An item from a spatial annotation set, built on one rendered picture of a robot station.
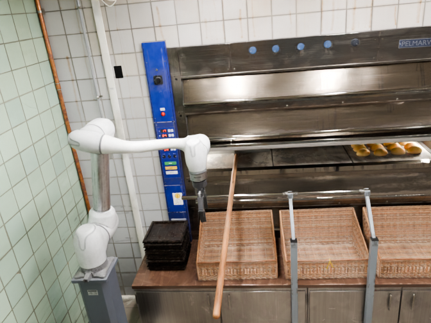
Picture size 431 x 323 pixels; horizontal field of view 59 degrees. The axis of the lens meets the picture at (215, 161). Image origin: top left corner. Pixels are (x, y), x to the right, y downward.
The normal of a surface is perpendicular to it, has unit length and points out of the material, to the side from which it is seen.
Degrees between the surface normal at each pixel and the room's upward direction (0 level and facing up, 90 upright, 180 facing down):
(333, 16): 90
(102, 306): 90
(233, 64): 90
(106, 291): 90
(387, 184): 70
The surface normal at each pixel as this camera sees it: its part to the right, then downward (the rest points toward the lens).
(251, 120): -0.12, 0.05
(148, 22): -0.09, 0.39
